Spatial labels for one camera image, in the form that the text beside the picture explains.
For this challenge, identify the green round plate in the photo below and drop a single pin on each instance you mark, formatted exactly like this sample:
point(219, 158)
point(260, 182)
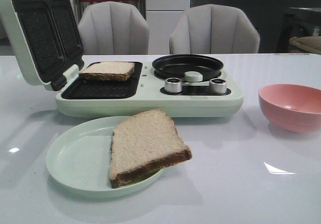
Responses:
point(79, 159)

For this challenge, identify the left grey upholstered chair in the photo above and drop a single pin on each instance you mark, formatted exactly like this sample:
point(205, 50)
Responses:
point(113, 28)

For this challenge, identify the olive cushion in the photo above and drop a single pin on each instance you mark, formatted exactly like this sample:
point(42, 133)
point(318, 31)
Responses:
point(310, 44)

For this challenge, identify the silver control knob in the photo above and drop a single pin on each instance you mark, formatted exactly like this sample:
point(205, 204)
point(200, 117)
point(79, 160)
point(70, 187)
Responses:
point(217, 86)
point(173, 85)

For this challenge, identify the white cabinet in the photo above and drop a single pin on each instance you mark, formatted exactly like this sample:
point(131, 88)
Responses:
point(161, 17)

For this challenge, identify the dark kitchen counter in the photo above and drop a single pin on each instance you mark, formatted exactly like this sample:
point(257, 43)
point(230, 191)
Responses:
point(276, 20)

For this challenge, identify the left silver control knob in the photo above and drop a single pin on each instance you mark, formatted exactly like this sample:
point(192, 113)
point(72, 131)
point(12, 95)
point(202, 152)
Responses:
point(173, 85)

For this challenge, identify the green pan handle knob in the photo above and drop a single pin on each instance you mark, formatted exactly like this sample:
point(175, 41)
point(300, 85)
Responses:
point(193, 76)

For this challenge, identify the black round frying pan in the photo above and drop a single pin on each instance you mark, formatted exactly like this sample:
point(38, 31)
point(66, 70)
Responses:
point(176, 65)

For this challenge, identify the bread slice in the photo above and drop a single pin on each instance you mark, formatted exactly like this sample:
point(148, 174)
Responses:
point(108, 70)
point(143, 144)

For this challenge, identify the right silver control knob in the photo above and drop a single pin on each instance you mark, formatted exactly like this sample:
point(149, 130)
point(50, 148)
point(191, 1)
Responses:
point(217, 86)

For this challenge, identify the right grey upholstered chair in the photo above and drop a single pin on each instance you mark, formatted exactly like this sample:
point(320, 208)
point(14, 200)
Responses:
point(214, 29)

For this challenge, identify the green breakfast maker base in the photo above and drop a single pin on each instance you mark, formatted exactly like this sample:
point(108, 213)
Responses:
point(145, 91)

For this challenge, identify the grey upholstered chair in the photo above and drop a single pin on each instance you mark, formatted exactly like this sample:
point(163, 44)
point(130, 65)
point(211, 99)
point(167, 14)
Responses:
point(214, 29)
point(113, 28)

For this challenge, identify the green sandwich maker lid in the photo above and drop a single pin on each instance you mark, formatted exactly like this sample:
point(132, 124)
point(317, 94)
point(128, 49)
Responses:
point(45, 40)

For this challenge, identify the pink bowl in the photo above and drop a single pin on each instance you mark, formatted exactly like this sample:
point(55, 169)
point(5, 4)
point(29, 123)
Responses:
point(275, 99)

